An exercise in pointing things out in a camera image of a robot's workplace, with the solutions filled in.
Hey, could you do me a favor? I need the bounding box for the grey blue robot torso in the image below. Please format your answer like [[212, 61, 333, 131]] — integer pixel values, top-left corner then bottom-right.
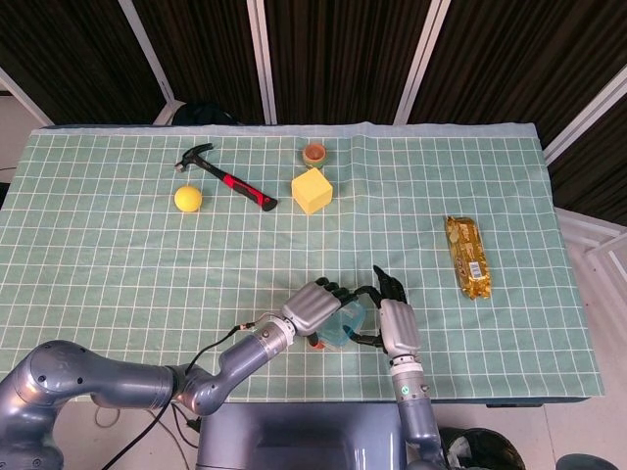
[[195, 401, 408, 470]]

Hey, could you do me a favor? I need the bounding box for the green white checked tablecloth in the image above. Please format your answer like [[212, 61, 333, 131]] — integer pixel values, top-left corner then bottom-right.
[[0, 121, 606, 403]]

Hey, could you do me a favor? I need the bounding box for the dark blue rounded object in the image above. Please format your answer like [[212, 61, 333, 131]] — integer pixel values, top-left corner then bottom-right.
[[555, 453, 627, 470]]

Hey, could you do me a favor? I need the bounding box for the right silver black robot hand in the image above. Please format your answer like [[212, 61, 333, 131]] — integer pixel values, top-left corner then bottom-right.
[[350, 264, 422, 366]]

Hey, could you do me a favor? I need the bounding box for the black trash bin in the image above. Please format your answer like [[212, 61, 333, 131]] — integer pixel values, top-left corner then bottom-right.
[[438, 426, 528, 470]]

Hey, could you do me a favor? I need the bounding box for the small brown green cup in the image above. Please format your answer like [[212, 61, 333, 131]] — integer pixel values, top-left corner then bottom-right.
[[301, 142, 329, 170]]

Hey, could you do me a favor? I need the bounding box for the yellow ball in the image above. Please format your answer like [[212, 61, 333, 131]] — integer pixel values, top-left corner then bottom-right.
[[173, 185, 203, 214]]

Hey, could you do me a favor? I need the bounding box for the white metal rack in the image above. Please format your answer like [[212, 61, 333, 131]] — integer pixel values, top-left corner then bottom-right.
[[555, 208, 627, 275]]

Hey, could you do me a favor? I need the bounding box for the black red claw hammer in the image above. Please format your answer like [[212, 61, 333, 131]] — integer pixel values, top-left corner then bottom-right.
[[174, 142, 279, 212]]

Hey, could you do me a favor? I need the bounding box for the gold foil snack package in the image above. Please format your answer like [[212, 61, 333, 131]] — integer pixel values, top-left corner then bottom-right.
[[444, 214, 493, 302]]

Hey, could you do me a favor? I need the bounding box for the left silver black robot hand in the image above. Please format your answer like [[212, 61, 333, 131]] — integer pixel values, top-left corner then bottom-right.
[[281, 276, 359, 353]]

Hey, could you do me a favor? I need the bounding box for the yellow foam cube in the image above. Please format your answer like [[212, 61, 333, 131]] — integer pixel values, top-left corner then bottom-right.
[[291, 168, 335, 216]]

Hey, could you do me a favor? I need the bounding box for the white partition post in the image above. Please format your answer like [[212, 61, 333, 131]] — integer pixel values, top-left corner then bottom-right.
[[117, 0, 178, 126], [247, 0, 278, 124], [543, 63, 627, 165], [394, 0, 452, 124], [0, 66, 54, 127]]

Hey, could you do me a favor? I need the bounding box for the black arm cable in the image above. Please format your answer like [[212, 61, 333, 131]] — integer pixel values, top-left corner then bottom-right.
[[97, 321, 257, 470]]

